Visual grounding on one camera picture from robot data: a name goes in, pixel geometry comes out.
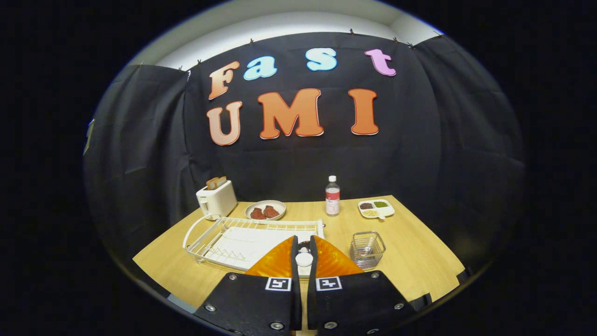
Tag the red meat piece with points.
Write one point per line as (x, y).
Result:
(271, 212)
(257, 213)

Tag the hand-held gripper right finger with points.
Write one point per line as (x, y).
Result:
(312, 289)

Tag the white divided bean dish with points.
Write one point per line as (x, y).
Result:
(388, 211)

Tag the brown toast slice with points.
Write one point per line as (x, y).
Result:
(212, 184)
(221, 181)

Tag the white toaster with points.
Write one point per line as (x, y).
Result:
(218, 200)

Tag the white round meat dish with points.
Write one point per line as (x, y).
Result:
(280, 205)

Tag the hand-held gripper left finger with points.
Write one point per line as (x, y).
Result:
(295, 289)

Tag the black backdrop cloth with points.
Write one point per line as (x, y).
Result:
(419, 154)

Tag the clear plastic water bottle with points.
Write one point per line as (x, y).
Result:
(332, 200)

